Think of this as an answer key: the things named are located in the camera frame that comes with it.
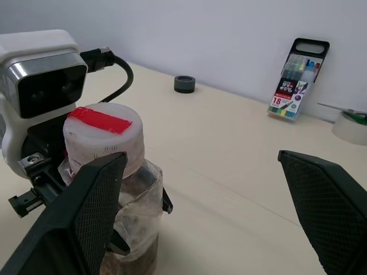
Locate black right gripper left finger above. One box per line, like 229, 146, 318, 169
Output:
0, 151, 128, 275

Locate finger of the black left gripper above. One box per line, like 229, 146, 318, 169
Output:
161, 187, 174, 215
107, 227, 131, 257

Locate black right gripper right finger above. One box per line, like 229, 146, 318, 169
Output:
277, 150, 367, 275

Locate clear bottle with white cap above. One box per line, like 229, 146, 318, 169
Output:
58, 103, 164, 275

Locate white tape roll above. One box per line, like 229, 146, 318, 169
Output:
331, 110, 367, 146

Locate marker pen set box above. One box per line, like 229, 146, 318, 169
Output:
267, 37, 330, 123

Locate green handled scissors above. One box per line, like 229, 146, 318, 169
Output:
317, 102, 367, 126

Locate small round grey black ring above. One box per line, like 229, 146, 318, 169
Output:
174, 75, 196, 94

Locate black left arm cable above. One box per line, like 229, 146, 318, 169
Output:
79, 45, 134, 104

